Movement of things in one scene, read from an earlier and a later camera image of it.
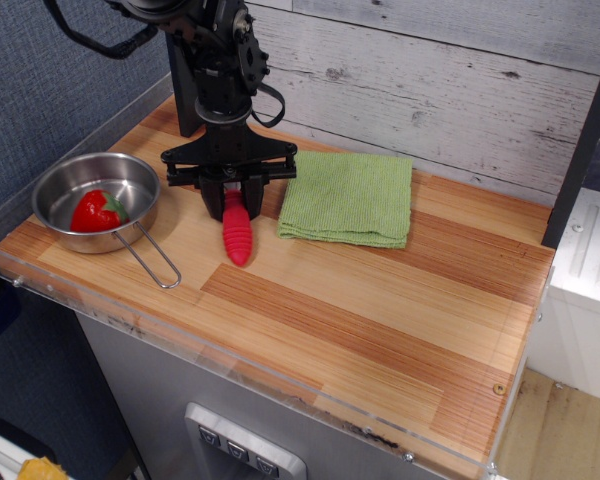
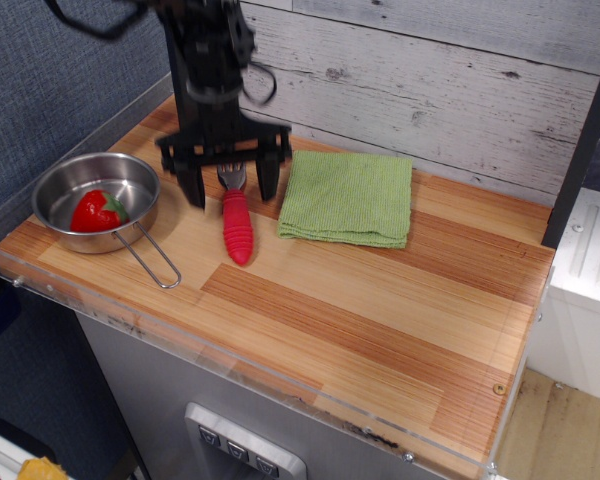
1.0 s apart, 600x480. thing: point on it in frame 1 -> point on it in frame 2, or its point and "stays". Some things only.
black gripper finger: x=253 y=195 -> x=268 y=167
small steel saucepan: x=127 y=178 stays
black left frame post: x=182 y=53 stays
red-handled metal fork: x=236 y=224 stays
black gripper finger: x=213 y=194 -> x=192 y=182
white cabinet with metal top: x=575 y=340 stays
